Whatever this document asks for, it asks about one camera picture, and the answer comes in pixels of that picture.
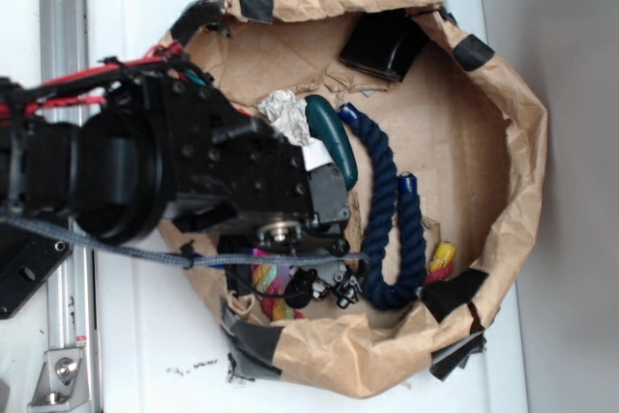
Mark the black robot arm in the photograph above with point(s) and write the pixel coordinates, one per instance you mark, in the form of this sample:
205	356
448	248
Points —
81	163

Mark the metal corner bracket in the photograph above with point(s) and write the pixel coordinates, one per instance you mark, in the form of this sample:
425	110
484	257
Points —
62	385

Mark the aluminium extrusion rail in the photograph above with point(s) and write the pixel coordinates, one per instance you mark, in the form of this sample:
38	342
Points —
71	310

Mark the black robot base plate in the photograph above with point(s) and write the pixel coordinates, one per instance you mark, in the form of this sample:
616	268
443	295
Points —
27	261

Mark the black folded plastic pouch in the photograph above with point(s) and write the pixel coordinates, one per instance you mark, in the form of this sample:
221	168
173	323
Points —
384	44

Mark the crumpled white paper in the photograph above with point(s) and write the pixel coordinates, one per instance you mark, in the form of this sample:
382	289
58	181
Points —
287	114

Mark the dark green rubber toy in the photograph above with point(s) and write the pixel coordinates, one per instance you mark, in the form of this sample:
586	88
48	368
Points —
325	125

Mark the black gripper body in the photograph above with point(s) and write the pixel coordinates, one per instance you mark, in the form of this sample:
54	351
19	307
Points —
234	176

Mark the brown paper bag basin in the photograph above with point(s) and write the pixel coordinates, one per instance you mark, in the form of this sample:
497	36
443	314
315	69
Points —
462	120

